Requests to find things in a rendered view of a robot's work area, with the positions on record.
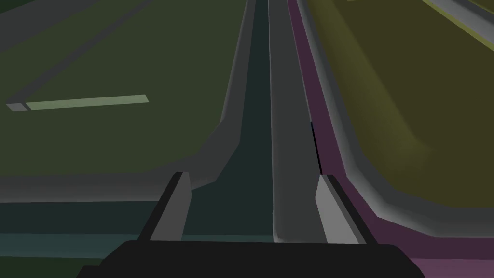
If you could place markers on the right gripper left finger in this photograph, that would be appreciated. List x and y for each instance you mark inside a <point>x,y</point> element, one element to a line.
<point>170,216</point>

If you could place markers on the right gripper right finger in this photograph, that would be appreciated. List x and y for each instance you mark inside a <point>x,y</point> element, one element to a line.
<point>339,220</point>

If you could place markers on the grey door leaf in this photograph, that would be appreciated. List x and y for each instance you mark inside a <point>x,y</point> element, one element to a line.
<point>289,135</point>

